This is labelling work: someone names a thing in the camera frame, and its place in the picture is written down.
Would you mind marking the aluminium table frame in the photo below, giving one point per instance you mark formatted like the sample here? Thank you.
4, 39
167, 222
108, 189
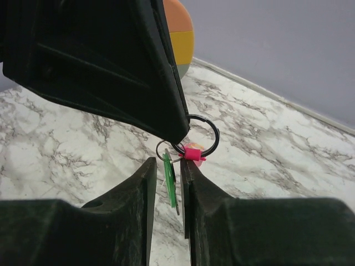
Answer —
271, 95

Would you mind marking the cream cylinder with coloured face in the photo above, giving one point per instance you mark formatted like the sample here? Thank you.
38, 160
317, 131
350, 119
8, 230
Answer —
181, 34

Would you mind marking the green key tag with key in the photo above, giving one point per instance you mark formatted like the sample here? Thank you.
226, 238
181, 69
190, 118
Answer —
169, 175

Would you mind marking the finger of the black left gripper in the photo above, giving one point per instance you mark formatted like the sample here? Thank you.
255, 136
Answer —
109, 58

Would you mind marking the pink strap keyring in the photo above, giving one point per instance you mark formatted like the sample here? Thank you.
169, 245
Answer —
202, 140

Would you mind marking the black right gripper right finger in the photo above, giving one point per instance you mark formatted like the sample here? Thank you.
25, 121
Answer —
224, 230

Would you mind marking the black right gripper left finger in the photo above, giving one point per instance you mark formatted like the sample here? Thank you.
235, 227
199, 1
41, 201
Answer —
114, 229

